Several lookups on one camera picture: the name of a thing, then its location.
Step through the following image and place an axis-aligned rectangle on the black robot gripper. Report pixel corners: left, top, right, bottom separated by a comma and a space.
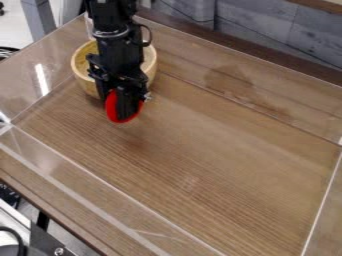
85, 53, 148, 122

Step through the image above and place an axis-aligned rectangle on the wooden bowl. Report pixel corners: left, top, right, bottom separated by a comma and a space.
71, 40, 157, 99

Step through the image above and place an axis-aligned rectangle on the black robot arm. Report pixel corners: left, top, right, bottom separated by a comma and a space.
84, 0, 152, 123

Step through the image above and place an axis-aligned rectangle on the red plush fruit green stem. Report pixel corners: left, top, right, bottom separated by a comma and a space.
105, 89, 140, 123

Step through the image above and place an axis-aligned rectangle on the black metal bracket with screw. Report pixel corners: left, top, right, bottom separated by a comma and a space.
27, 224, 77, 256

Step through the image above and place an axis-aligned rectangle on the clear acrylic tray enclosure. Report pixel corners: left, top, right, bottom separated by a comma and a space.
0, 12, 342, 256

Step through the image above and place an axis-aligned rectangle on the grey post top left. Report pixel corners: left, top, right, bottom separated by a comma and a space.
20, 0, 56, 41

